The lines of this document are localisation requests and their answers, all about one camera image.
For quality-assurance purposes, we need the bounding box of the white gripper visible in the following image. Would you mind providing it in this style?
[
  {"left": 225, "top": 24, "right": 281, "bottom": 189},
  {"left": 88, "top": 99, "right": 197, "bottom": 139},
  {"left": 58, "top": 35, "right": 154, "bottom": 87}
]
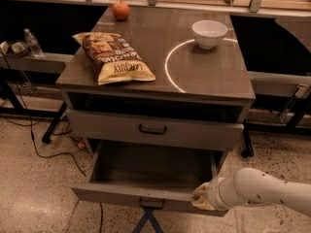
[{"left": 191, "top": 177, "right": 237, "bottom": 211}]

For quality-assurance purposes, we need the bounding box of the clear plastic water bottle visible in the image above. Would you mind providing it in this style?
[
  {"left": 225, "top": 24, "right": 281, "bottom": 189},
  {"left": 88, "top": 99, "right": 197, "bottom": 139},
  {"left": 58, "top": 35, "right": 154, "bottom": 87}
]
[{"left": 24, "top": 28, "right": 44, "bottom": 57}]

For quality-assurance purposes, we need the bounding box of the grey drawer cabinet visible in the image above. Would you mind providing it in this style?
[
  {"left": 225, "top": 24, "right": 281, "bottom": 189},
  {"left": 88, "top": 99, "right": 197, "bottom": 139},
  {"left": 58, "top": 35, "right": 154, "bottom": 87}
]
[{"left": 55, "top": 5, "right": 257, "bottom": 160}]

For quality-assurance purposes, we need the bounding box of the brown yellow chip bag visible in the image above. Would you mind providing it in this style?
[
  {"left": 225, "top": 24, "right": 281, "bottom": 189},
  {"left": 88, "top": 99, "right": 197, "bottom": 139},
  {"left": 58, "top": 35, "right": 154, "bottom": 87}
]
[{"left": 73, "top": 32, "right": 156, "bottom": 85}]

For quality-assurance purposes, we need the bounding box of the black floor cable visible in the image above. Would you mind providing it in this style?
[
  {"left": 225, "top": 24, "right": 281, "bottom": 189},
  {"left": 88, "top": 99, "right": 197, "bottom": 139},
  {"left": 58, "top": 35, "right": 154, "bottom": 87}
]
[{"left": 0, "top": 49, "right": 104, "bottom": 233}]

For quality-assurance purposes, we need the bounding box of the red apple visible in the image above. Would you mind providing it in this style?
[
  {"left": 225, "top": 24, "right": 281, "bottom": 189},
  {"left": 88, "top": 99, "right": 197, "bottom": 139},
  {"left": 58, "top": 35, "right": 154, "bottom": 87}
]
[{"left": 112, "top": 1, "right": 130, "bottom": 20}]

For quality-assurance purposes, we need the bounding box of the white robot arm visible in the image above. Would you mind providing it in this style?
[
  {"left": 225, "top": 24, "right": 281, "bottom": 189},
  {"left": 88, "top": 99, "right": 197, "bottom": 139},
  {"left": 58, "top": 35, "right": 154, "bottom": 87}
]
[{"left": 192, "top": 168, "right": 311, "bottom": 216}]

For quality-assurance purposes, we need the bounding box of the tape roll on bench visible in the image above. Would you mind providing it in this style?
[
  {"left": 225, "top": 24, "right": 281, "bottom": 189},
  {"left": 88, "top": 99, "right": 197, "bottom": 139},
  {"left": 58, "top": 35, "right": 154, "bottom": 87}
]
[{"left": 0, "top": 41, "right": 29, "bottom": 57}]

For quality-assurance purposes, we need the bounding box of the grey drawer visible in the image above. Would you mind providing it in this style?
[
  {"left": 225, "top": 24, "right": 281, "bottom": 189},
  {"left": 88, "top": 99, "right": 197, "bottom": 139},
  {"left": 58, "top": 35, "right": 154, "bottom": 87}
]
[
  {"left": 72, "top": 141, "right": 224, "bottom": 216},
  {"left": 67, "top": 109, "right": 244, "bottom": 151}
]

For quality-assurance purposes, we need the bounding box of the grey bench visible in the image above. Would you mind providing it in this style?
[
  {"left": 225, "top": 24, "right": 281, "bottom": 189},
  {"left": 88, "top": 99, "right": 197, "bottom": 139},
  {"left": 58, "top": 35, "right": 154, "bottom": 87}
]
[
  {"left": 241, "top": 71, "right": 311, "bottom": 157},
  {"left": 0, "top": 52, "right": 72, "bottom": 144}
]

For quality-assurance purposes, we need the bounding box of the white bowl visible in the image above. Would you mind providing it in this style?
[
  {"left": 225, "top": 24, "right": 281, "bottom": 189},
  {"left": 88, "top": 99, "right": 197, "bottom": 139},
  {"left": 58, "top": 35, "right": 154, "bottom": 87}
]
[{"left": 191, "top": 20, "right": 227, "bottom": 50}]

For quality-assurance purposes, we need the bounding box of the grey left bench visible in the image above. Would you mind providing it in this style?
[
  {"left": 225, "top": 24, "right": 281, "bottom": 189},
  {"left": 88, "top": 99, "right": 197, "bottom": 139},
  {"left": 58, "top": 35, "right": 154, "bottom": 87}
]
[{"left": 0, "top": 52, "right": 72, "bottom": 144}]

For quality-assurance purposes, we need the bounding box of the grey right bench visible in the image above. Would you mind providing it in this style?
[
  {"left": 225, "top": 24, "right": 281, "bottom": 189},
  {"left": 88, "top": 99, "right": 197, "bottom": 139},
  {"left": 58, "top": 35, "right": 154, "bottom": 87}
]
[{"left": 241, "top": 71, "right": 311, "bottom": 157}]

